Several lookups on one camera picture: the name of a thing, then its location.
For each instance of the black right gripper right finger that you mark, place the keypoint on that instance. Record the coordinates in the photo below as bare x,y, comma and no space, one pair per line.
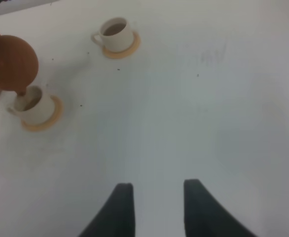
205,217

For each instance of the orange coaster near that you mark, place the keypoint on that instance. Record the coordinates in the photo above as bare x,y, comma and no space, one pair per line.
50,122

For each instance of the white teacup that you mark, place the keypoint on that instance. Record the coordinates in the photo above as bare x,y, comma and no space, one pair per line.
115,35
34,108

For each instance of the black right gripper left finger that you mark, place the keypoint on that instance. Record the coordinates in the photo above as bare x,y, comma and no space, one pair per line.
117,216

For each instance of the white teacup near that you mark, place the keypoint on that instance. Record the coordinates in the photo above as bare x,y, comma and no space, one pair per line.
34,108

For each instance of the white teacup far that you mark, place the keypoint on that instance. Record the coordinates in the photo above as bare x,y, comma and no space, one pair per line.
115,35

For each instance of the brown clay teapot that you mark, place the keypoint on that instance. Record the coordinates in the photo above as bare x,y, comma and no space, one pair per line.
18,64

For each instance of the orange coaster far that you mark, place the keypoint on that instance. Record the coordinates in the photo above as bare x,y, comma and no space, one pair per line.
119,55

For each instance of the orange coaster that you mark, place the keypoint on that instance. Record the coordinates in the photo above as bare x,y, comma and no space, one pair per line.
119,55
50,122

